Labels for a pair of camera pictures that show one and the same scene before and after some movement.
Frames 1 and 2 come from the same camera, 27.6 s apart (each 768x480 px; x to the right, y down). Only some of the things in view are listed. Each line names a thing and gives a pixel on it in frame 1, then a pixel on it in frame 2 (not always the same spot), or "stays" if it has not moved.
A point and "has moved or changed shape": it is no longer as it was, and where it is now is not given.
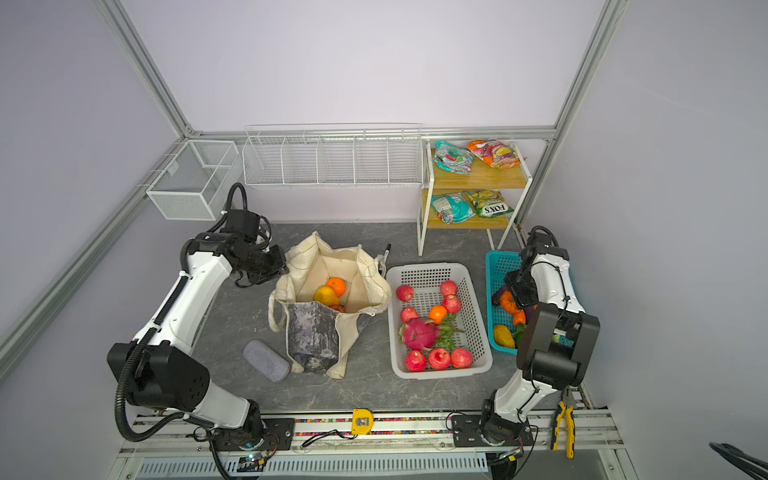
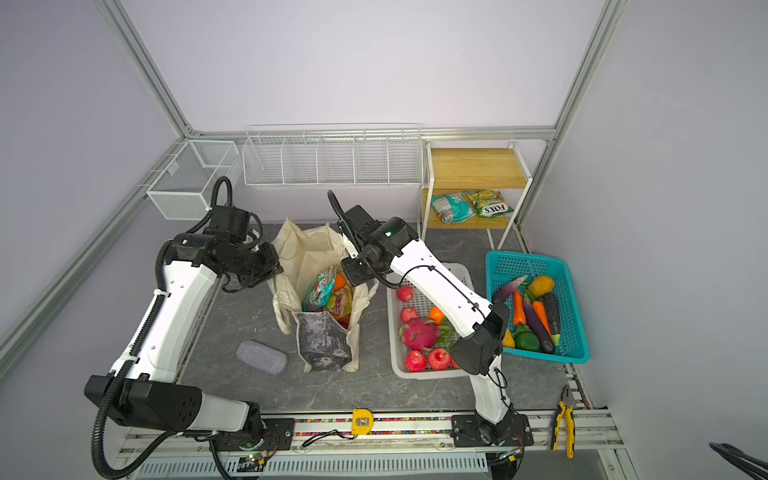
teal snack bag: x=452 y=208 stays
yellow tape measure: x=362 y=421 stays
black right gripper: x=523 y=301 to x=352 y=266
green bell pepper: x=518 y=333 stays
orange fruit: x=337 y=284 stays
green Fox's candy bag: x=487 y=203 stays
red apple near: x=415 y=361 stays
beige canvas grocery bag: x=318 y=339 has moved or changed shape
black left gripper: x=280 y=267 stays
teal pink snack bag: x=453 y=159 to x=320 y=290
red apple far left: x=405 y=293 stays
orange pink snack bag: x=495 y=153 to x=341 y=302
